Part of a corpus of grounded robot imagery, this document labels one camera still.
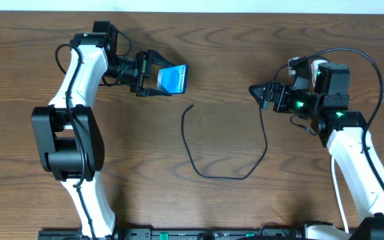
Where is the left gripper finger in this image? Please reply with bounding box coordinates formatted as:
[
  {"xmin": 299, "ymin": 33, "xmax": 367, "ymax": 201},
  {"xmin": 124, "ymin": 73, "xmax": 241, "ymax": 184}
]
[
  {"xmin": 150, "ymin": 50, "xmax": 174, "ymax": 67},
  {"xmin": 143, "ymin": 88, "xmax": 171, "ymax": 97}
]

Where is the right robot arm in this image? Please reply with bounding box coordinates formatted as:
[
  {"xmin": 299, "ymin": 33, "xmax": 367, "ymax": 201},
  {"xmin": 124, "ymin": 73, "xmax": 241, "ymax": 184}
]
[{"xmin": 249, "ymin": 60, "xmax": 384, "ymax": 239}]

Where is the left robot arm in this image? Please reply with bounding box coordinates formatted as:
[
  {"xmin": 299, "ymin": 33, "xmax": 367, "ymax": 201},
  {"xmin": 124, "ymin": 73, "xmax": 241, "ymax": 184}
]
[{"xmin": 31, "ymin": 21, "xmax": 174, "ymax": 239}]

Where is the white USB charger adapter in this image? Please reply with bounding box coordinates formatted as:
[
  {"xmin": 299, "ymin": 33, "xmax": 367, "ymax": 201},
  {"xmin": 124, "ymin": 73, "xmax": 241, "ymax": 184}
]
[{"xmin": 311, "ymin": 59, "xmax": 327, "ymax": 87}]

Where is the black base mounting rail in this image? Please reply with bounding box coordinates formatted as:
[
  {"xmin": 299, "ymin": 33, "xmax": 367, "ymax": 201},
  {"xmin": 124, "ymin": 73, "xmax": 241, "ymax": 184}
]
[{"xmin": 37, "ymin": 227, "xmax": 305, "ymax": 240}]

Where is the blue screen Galaxy smartphone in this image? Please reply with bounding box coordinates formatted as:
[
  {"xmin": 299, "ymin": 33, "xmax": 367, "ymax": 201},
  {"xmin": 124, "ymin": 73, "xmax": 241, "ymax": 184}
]
[{"xmin": 157, "ymin": 65, "xmax": 189, "ymax": 95}]

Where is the black USB charging cable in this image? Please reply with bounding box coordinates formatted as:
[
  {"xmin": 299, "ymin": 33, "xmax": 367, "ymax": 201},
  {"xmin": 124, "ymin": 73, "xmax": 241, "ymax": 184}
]
[{"xmin": 180, "ymin": 63, "xmax": 289, "ymax": 181}]

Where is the white power strip cord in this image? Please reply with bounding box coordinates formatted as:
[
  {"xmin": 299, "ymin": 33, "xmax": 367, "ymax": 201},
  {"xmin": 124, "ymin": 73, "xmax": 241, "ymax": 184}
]
[{"xmin": 330, "ymin": 155, "xmax": 350, "ymax": 234}]

